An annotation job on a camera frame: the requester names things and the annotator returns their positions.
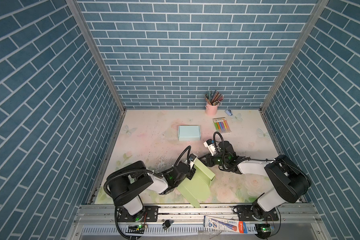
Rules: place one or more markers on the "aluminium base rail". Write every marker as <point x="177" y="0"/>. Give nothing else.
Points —
<point x="299" y="220"/>

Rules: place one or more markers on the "light green paper box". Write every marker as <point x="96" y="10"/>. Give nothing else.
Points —
<point x="197" y="189"/>

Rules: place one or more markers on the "light blue paper box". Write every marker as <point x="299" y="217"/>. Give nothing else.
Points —
<point x="188" y="133"/>

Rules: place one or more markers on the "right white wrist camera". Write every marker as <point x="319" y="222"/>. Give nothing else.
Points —
<point x="210" y="145"/>

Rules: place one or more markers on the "coloured pencils bundle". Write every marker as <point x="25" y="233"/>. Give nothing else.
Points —
<point x="213" y="98"/>

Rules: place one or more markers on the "pack of coloured markers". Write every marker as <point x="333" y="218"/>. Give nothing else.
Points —
<point x="221" y="125"/>

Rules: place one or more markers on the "pink pencil cup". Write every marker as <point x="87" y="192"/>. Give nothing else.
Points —
<point x="211" y="110"/>

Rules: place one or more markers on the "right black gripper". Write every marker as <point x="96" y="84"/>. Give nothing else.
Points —
<point x="207" y="161"/>

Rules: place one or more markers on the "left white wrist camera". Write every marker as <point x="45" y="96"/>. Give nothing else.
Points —
<point x="191" y="161"/>

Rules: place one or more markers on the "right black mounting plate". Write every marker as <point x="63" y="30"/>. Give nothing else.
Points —
<point x="246" y="211"/>

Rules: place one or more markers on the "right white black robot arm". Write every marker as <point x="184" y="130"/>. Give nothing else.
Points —
<point x="288" y="180"/>

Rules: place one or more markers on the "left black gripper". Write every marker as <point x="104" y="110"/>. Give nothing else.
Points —
<point x="192" y="172"/>

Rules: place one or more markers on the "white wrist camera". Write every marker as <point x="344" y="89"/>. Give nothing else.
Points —
<point x="191" y="161"/>
<point x="210" y="145"/>

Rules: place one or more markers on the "left green circuit board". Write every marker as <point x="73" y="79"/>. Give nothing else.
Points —
<point x="135" y="229"/>

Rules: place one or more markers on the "right green lit device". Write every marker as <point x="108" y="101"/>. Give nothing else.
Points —
<point x="264" y="231"/>

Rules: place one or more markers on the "white red blue package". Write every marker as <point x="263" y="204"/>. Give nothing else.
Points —
<point x="220" y="224"/>

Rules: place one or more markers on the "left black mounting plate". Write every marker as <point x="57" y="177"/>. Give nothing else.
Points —
<point x="147" y="214"/>

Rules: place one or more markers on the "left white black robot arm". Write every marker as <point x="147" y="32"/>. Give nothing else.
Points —
<point x="125" y="185"/>

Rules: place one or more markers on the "small black knob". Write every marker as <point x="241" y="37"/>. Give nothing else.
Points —
<point x="166" y="224"/>

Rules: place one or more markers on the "black mounting plate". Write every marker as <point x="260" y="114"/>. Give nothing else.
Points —
<point x="147" y="214"/>
<point x="246" y="211"/>

